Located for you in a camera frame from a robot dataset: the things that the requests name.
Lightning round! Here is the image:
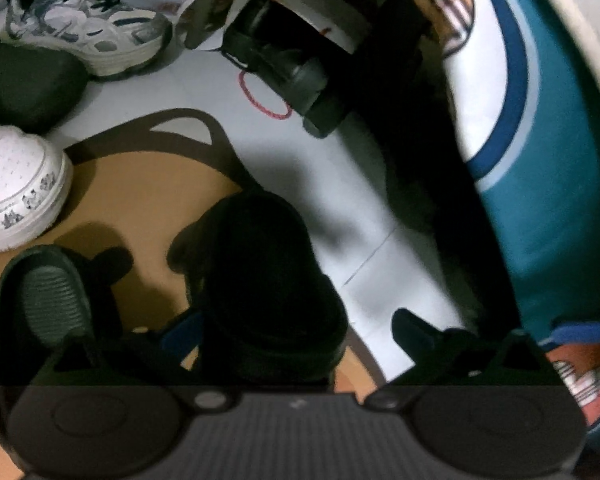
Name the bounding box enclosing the orange brown floor mat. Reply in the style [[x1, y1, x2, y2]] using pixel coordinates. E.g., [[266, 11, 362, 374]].
[[0, 107, 388, 480]]

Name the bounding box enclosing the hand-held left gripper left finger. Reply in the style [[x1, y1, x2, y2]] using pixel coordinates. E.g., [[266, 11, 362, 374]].
[[32, 309, 242, 414]]

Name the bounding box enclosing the white printed lace-up sneaker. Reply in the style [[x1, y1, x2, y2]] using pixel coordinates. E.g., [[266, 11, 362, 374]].
[[0, 115, 74, 254]]

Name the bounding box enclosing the cardboard box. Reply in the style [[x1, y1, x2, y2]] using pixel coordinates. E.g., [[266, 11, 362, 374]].
[[229, 0, 367, 57]]

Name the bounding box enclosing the teal printed cloth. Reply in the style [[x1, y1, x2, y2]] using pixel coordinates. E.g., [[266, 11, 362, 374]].
[[410, 0, 600, 442]]

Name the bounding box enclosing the black rubber clog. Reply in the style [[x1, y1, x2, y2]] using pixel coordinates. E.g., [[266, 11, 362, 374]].
[[167, 192, 349, 393], [0, 245, 135, 396]]

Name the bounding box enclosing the red hair band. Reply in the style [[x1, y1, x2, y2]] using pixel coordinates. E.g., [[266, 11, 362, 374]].
[[238, 71, 294, 121]]

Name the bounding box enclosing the grey white running sneaker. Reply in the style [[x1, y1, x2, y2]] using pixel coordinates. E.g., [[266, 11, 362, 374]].
[[5, 0, 173, 79]]

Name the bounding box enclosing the black chunky shoe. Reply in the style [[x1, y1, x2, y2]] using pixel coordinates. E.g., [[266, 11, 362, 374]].
[[221, 0, 339, 139]]

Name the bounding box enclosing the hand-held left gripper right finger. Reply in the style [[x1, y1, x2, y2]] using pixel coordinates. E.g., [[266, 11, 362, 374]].
[[363, 307, 569, 414]]

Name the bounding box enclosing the dark slide sandal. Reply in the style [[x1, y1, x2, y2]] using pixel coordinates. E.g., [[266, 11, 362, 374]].
[[0, 34, 89, 135]]

